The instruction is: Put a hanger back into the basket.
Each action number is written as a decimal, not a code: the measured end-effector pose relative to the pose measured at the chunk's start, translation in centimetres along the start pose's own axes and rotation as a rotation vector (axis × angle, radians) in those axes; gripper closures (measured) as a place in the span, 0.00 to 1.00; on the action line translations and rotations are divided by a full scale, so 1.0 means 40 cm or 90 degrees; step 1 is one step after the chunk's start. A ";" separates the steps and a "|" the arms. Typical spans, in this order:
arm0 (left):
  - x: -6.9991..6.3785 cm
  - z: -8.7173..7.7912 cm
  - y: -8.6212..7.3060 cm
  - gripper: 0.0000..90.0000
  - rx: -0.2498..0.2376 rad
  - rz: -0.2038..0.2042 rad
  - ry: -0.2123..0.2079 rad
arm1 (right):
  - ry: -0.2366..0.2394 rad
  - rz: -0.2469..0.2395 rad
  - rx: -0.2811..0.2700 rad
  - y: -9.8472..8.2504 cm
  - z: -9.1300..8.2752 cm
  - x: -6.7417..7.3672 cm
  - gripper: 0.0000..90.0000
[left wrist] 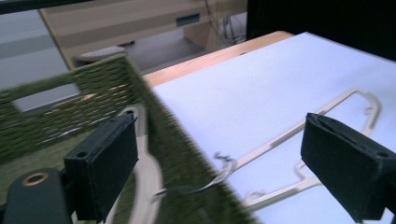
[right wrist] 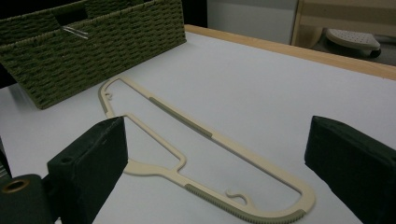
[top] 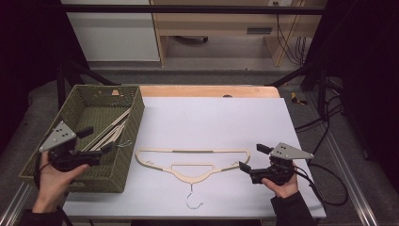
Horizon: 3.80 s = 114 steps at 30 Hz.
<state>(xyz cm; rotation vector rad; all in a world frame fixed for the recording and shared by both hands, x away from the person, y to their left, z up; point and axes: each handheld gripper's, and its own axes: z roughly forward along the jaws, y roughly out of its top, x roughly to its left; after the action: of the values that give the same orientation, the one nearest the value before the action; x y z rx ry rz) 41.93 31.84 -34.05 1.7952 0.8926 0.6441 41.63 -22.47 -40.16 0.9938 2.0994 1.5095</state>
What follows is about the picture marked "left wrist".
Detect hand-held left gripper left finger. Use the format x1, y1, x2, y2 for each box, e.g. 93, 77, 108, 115
64, 112, 140, 224

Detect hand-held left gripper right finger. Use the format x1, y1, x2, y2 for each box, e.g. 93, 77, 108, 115
300, 112, 396, 224

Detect beige plastic clothes hanger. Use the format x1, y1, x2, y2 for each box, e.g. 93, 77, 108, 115
106, 88, 383, 224

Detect green woven basket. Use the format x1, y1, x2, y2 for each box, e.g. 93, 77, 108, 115
0, 53, 260, 224

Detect white cabinet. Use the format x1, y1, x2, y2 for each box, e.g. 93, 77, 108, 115
0, 8, 80, 113

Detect black curtain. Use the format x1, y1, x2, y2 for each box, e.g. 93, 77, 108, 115
246, 0, 396, 63

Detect light wooden desk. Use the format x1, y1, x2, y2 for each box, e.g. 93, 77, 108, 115
38, 0, 248, 70

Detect black horizontal frame bar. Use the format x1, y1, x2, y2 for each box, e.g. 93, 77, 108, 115
0, 0, 95, 16

